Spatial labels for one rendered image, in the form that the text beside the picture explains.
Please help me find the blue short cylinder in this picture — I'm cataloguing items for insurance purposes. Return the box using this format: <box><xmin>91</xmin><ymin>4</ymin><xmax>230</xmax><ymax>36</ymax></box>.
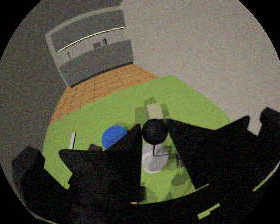
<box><xmin>101</xmin><ymin>125</ymin><xmax>127</xmax><ymax>149</ymax></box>

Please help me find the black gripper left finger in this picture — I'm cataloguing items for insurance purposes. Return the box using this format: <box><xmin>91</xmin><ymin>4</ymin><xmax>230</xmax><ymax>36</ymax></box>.
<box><xmin>59</xmin><ymin>124</ymin><xmax>143</xmax><ymax>202</ymax></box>

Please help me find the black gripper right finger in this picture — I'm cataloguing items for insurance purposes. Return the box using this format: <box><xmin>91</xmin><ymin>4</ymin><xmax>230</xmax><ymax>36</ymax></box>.
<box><xmin>167</xmin><ymin>115</ymin><xmax>250</xmax><ymax>189</ymax></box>

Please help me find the black flat rectangular pad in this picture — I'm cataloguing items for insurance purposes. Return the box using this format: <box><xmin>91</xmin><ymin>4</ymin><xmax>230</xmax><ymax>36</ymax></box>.
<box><xmin>88</xmin><ymin>144</ymin><xmax>101</xmax><ymax>151</ymax></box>

